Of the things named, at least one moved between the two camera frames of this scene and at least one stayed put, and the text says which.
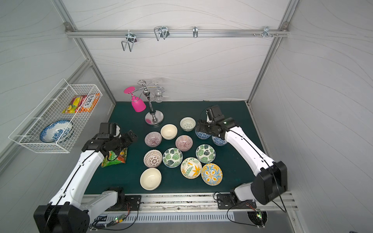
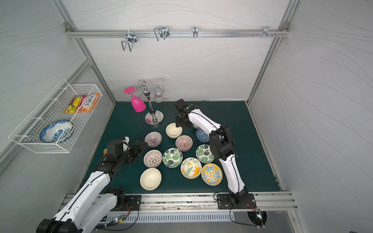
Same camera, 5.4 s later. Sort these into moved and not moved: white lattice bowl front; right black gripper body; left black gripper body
Moved: left black gripper body; right black gripper body
Not moved: white lattice bowl front
